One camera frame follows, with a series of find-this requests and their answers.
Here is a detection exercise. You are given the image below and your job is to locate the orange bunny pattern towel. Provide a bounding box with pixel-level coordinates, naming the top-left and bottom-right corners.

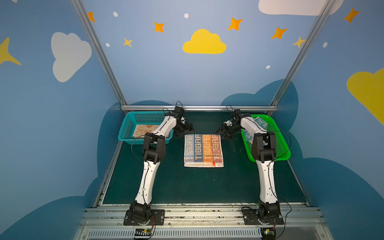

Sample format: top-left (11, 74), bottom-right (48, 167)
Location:
top-left (133, 125), bottom-right (159, 139)

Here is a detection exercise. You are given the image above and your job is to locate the teal plastic basket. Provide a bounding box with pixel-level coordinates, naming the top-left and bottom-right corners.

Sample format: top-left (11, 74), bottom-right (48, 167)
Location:
top-left (118, 111), bottom-right (177, 145)

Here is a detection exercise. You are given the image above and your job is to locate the green plastic basket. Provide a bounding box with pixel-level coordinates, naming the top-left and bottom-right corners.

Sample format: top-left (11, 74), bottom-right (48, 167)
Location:
top-left (241, 114), bottom-right (291, 162)

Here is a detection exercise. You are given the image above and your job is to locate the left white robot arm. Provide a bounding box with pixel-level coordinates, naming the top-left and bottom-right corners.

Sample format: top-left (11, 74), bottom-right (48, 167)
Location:
top-left (129, 106), bottom-right (193, 222)

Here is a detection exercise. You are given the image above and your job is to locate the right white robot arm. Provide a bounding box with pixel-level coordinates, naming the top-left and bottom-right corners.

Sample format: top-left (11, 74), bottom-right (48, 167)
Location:
top-left (217, 109), bottom-right (281, 224)

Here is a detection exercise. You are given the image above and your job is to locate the teal pattern towel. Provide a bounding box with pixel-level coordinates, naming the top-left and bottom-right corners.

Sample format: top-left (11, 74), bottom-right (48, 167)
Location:
top-left (244, 117), bottom-right (269, 144)

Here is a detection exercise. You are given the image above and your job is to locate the left small circuit board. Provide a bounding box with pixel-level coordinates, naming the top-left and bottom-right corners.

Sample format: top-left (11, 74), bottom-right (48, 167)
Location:
top-left (133, 229), bottom-right (153, 240)

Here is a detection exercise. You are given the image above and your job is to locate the small circuit board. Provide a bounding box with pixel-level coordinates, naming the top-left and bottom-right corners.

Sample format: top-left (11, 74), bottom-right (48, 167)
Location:
top-left (133, 229), bottom-right (153, 240)
top-left (261, 228), bottom-right (277, 240)

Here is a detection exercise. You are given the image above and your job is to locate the right small circuit board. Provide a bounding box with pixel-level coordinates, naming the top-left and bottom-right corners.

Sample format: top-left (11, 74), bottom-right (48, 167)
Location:
top-left (261, 228), bottom-right (277, 240)

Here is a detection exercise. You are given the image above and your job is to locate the right aluminium frame post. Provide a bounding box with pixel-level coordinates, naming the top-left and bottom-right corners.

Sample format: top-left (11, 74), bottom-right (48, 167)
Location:
top-left (266, 0), bottom-right (337, 116)

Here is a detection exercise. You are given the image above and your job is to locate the aluminium frame post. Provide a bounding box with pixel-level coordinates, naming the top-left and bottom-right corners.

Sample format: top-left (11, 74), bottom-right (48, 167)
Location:
top-left (71, 0), bottom-right (127, 105)
top-left (266, 0), bottom-right (337, 116)

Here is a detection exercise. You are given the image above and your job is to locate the horizontal aluminium frame rail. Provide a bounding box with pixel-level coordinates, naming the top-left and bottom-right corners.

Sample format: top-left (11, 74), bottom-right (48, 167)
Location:
top-left (121, 105), bottom-right (278, 112)

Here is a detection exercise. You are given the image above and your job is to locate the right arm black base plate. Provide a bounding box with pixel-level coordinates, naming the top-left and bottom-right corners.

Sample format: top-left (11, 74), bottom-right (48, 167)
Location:
top-left (241, 207), bottom-right (284, 225)

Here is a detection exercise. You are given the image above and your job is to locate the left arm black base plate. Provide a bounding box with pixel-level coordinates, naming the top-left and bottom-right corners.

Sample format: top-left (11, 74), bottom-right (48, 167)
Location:
top-left (123, 210), bottom-right (165, 226)

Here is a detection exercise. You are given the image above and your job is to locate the left aluminium frame post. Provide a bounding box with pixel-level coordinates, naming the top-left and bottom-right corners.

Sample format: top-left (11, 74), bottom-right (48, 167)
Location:
top-left (71, 0), bottom-right (127, 105)

